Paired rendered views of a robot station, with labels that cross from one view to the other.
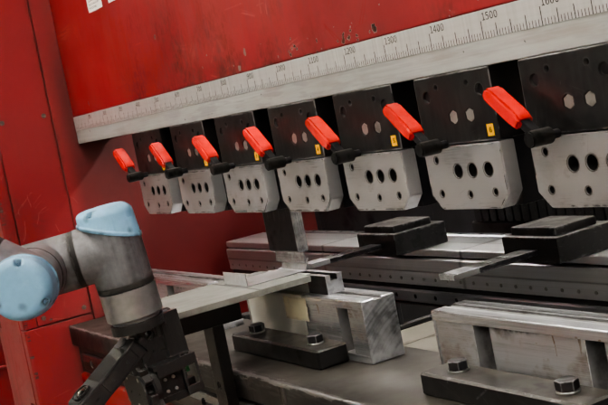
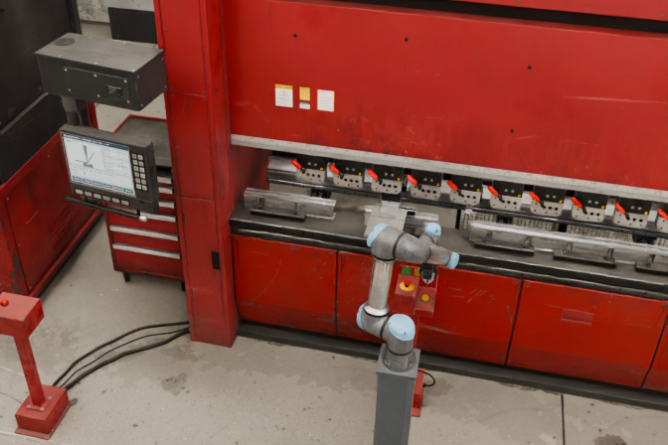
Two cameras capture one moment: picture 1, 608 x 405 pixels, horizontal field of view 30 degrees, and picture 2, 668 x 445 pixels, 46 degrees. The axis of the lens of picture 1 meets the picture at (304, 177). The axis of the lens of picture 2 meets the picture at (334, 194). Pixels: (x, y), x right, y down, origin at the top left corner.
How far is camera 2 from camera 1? 353 cm
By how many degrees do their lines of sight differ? 55
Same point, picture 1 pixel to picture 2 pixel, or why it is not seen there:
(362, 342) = not seen: hidden behind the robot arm
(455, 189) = (500, 205)
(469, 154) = (509, 199)
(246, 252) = (285, 174)
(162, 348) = not seen: hidden behind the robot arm
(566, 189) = (540, 211)
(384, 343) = not seen: hidden behind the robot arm
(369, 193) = (460, 199)
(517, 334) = (504, 232)
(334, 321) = (418, 223)
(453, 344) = (477, 233)
